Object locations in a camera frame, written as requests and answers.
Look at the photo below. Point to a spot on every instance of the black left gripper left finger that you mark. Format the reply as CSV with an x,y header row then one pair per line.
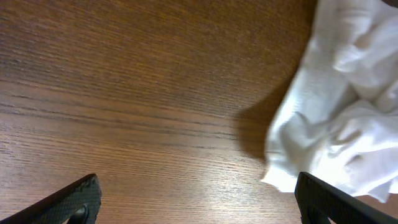
x,y
78,202

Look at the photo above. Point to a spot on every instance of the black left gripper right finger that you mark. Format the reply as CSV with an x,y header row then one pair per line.
x,y
322,203

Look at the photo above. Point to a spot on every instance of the white t-shirt with robot print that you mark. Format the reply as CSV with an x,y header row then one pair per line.
x,y
338,119

